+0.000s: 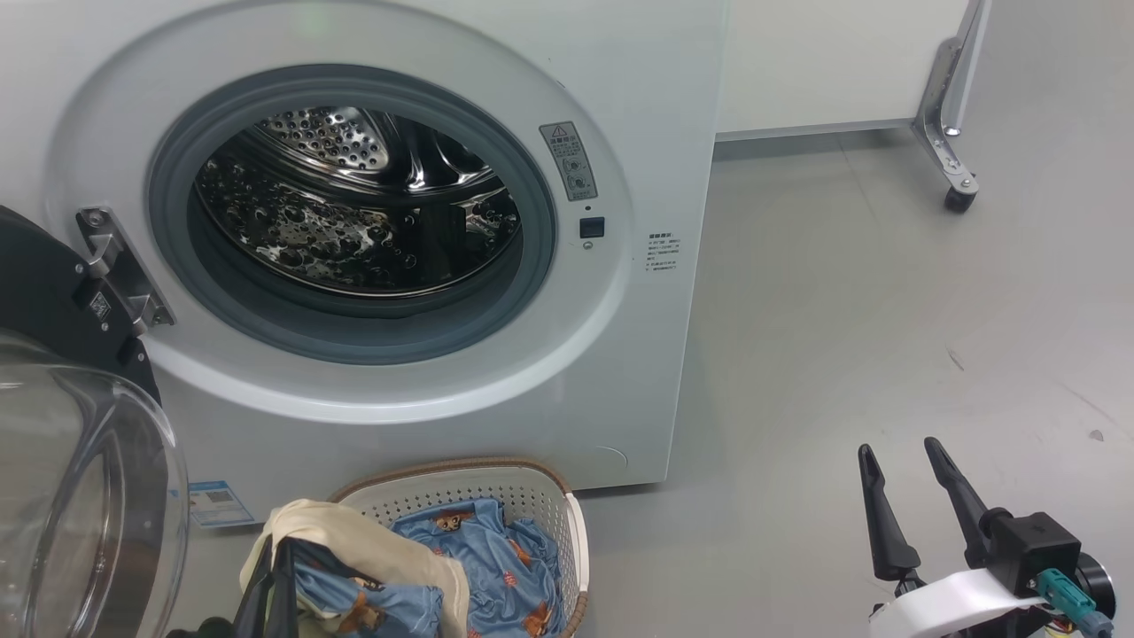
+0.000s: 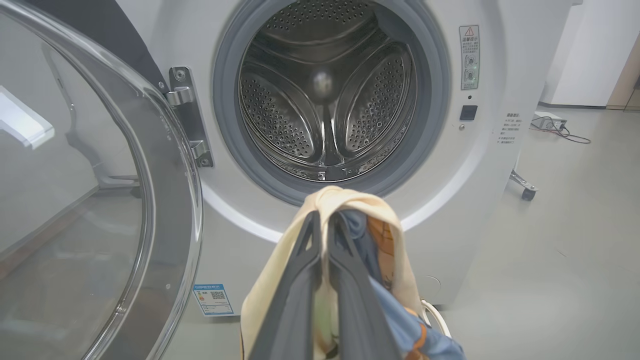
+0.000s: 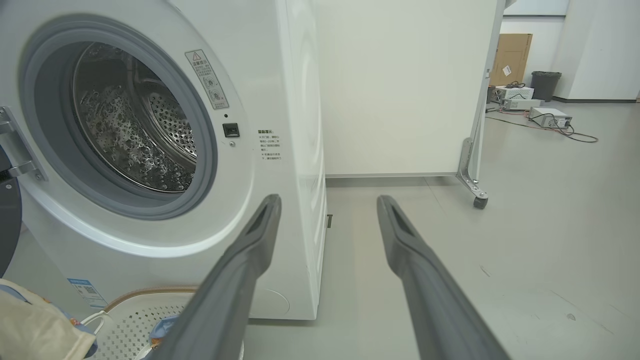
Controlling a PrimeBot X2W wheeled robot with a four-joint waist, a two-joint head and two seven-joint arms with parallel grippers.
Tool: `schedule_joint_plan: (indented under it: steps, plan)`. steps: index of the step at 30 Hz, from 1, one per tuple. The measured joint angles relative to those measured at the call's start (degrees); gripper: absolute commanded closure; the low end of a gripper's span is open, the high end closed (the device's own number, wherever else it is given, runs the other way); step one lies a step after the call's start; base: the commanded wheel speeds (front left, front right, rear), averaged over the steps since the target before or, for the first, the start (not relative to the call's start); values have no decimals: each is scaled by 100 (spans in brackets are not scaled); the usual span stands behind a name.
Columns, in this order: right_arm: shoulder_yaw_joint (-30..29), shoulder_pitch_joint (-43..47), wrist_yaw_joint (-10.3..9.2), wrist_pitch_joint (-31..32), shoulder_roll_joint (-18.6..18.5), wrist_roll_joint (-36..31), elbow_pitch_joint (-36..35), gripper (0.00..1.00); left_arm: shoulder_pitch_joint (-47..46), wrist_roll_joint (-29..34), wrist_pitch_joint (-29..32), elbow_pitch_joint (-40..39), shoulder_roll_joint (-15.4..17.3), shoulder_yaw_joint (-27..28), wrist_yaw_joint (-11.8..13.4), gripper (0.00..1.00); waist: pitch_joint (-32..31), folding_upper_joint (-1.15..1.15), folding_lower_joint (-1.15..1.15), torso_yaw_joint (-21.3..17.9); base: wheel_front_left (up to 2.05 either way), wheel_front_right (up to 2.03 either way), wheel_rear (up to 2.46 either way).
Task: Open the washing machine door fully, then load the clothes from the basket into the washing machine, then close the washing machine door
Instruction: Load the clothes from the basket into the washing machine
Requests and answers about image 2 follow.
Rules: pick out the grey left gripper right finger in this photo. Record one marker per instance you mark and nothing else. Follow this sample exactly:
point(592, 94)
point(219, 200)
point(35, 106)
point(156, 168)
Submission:
point(360, 320)

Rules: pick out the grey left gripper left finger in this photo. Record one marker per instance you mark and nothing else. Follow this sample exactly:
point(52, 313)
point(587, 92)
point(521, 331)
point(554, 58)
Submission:
point(292, 310)

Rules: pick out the blue cartoon print garment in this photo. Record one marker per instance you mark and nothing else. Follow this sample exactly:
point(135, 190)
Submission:
point(402, 322)

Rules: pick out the round glass washing machine door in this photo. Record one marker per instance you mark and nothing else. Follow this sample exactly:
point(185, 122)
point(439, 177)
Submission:
point(170, 225)

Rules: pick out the cream perforated laundry basket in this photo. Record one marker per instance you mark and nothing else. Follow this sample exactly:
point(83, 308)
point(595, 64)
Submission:
point(443, 320)

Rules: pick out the white front-load washing machine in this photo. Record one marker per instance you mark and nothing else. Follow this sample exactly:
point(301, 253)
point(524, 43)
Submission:
point(475, 200)

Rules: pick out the grey rubber door gasket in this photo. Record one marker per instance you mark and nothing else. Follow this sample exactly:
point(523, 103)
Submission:
point(227, 125)

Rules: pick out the metal door hinge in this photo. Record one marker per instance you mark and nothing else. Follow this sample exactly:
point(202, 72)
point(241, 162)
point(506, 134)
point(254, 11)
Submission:
point(187, 120)

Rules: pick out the blue energy label sticker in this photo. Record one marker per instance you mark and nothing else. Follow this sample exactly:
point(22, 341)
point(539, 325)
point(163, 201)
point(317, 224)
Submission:
point(213, 300)

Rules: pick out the white power supply box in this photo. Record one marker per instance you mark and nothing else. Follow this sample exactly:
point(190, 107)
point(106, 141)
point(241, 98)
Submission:
point(547, 121)

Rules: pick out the warning sticker with triangle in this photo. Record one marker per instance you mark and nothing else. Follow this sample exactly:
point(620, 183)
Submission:
point(469, 57)

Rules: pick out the wooden cabinet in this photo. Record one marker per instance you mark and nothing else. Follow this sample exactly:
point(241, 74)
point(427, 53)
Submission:
point(622, 85)

